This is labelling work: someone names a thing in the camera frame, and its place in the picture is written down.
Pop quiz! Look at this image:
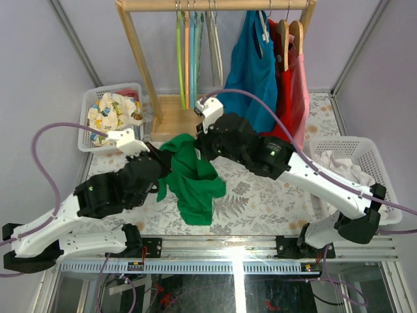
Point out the white hanger with blue shirt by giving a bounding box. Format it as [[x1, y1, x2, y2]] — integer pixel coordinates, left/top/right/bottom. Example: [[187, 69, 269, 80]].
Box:
[[257, 10, 270, 43]]

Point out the white plastic basket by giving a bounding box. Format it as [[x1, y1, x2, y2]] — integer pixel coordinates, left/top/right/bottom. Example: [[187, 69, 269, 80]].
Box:
[[308, 136, 402, 226], [78, 82, 142, 155]]

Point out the floral table cloth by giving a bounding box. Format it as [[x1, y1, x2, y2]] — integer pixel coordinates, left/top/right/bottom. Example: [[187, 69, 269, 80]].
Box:
[[74, 93, 339, 235]]

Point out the pink t shirt hanging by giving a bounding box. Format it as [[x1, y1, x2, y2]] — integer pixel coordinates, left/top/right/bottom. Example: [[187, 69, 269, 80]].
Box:
[[288, 35, 310, 150]]

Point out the cream white hanger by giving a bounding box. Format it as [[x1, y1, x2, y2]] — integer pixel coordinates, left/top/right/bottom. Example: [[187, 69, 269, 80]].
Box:
[[210, 1, 223, 87]]

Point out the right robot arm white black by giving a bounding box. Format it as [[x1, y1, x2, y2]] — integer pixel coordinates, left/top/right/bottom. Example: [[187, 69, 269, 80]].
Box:
[[195, 113, 386, 259]]

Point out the white cloth in basket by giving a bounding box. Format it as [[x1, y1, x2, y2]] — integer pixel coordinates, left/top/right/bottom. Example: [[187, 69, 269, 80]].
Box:
[[314, 150, 388, 221]]

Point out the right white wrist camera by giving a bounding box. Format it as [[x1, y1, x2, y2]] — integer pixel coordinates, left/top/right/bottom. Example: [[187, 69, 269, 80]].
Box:
[[194, 97, 223, 134]]

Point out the orange plastic hanger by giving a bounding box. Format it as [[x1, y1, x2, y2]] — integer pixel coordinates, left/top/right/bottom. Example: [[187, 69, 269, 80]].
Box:
[[183, 11, 190, 110]]

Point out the blue plastic hanger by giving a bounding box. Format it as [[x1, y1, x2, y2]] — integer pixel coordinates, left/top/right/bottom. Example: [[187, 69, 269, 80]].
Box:
[[189, 11, 196, 110]]

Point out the dark red cloth in basket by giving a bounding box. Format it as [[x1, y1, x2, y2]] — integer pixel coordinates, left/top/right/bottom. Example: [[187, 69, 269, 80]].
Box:
[[115, 88, 139, 101]]

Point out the teal plastic hanger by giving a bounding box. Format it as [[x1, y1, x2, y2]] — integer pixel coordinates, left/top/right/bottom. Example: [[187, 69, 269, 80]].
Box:
[[194, 12, 204, 101]]

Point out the red t shirt hanging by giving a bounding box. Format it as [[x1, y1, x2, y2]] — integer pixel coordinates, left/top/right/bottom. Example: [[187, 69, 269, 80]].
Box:
[[259, 18, 294, 142]]

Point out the left white plastic basket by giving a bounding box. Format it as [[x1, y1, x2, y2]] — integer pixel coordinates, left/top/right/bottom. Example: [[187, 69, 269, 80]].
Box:
[[78, 82, 142, 155]]

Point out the green plastic hanger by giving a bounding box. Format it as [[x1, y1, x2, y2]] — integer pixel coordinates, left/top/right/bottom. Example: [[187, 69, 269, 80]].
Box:
[[175, 1, 186, 110]]

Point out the blue t shirt hanging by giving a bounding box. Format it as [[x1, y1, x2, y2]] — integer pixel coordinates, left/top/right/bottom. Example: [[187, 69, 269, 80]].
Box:
[[218, 10, 278, 133]]

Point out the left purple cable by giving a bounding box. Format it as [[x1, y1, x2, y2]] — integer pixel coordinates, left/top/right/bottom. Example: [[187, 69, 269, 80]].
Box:
[[0, 122, 108, 278]]

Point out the patterned cream cloth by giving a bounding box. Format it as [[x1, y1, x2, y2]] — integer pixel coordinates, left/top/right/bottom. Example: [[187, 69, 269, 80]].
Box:
[[87, 93, 144, 133]]

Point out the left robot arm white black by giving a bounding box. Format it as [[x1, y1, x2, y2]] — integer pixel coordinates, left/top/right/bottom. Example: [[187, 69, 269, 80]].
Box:
[[2, 143, 173, 276]]

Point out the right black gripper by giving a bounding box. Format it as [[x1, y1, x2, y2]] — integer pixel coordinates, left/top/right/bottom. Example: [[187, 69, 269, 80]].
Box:
[[194, 117, 247, 166]]

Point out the wooden clothes rack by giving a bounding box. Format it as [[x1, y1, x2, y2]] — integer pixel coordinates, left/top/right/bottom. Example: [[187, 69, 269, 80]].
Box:
[[115, 1, 317, 142]]

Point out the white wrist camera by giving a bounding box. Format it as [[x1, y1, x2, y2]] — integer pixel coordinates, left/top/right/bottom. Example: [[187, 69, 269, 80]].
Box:
[[107, 128, 150, 157], [194, 97, 223, 134]]

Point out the wooden hanger with pink shirt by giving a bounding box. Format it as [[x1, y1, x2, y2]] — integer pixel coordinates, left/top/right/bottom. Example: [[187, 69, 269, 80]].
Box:
[[283, 0, 304, 56]]

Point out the wooden hanger with red shirt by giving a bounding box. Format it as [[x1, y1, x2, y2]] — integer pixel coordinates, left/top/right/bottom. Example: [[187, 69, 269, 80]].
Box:
[[268, 18, 289, 74]]

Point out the right white plastic basket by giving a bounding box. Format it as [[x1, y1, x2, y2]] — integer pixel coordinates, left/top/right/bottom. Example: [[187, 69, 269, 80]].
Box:
[[308, 136, 402, 226]]

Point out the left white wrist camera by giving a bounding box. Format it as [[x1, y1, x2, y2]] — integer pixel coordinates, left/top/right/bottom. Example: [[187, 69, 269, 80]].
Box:
[[107, 128, 150, 157]]

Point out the aluminium mounting rail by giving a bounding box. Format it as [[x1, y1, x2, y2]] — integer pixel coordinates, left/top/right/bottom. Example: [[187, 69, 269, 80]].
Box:
[[51, 233, 400, 275]]

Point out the green t shirt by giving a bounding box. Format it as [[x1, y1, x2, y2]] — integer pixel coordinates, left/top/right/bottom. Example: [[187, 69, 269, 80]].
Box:
[[157, 134, 226, 226]]

